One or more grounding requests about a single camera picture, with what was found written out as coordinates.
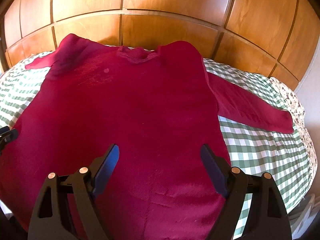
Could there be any dark red knit sweater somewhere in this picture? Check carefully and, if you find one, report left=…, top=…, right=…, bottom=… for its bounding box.
left=1, top=34, right=293, bottom=239

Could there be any green white checked bed cover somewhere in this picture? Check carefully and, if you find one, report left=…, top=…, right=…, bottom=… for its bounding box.
left=0, top=50, right=312, bottom=239

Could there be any floral bed sheet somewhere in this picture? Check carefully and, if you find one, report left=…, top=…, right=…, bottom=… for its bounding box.
left=270, top=77, right=318, bottom=180

